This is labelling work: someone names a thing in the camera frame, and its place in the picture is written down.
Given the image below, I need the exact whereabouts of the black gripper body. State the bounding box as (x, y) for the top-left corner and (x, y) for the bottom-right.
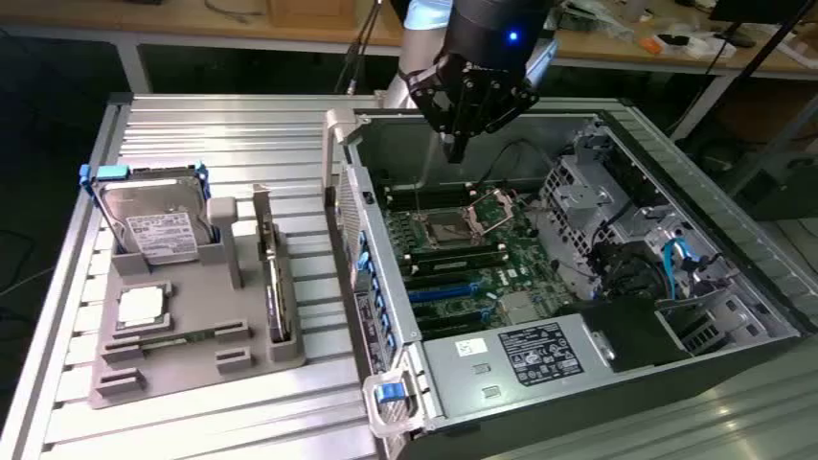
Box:
(442, 0), (555, 79)

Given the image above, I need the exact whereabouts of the graphics card with fan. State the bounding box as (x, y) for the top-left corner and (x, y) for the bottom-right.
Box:
(251, 183), (300, 345)

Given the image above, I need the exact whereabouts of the metal socket cover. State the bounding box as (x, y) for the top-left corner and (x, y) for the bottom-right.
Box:
(469, 188), (521, 230)

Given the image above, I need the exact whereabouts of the cardboard box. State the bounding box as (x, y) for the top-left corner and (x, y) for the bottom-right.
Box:
(266, 0), (361, 31)

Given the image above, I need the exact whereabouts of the CPU socket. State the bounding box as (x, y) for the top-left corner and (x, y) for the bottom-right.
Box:
(423, 209), (475, 249)

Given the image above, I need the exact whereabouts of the black installed RAM stick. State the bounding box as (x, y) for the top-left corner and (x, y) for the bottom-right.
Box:
(411, 248), (510, 272)

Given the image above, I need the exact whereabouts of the green motherboard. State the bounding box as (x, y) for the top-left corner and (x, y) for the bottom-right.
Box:
(377, 180), (581, 342)

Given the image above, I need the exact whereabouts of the black monitor stand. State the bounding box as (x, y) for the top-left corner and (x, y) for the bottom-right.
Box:
(707, 0), (760, 48)

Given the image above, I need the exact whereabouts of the black tripod pole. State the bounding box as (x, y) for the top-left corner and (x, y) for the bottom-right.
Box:
(663, 0), (814, 141)

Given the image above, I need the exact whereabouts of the blue expansion slot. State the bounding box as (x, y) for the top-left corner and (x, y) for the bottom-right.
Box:
(407, 281), (482, 303)

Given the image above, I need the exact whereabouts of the wooden workbench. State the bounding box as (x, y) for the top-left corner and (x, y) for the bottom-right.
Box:
(0, 0), (818, 78)

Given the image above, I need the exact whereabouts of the chipset heatsink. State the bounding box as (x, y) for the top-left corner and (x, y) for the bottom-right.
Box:
(501, 293), (539, 326)

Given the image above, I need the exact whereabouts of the black expansion slot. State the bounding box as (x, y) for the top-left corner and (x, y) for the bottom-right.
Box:
(413, 306), (485, 337)

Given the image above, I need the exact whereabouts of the hard disk in blue caddy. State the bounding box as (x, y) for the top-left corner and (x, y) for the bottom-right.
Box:
(76, 161), (218, 267)

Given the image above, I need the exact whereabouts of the black power supply shroud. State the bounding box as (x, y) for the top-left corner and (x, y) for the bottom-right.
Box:
(554, 300), (697, 376)

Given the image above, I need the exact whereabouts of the grey power supply unit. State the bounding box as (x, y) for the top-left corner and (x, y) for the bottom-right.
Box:
(419, 317), (619, 419)

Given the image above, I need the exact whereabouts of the blue case latch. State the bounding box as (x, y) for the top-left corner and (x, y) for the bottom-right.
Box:
(373, 381), (410, 404)

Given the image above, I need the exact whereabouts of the silver CPU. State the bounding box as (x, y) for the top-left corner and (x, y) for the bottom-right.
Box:
(116, 287), (170, 331)

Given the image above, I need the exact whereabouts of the grey parts rack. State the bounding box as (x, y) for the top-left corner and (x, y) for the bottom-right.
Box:
(88, 181), (306, 411)

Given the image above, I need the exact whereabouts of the green RAM stick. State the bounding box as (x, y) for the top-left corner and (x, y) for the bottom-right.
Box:
(136, 332), (223, 350)

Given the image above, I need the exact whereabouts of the open black PC case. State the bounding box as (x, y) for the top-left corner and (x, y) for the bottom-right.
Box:
(322, 107), (818, 460)

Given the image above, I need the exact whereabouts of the black hanging cable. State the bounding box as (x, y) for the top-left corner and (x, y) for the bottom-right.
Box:
(334, 0), (386, 96)

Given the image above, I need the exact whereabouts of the blue data wire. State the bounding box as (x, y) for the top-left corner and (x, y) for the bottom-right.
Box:
(659, 237), (697, 302)

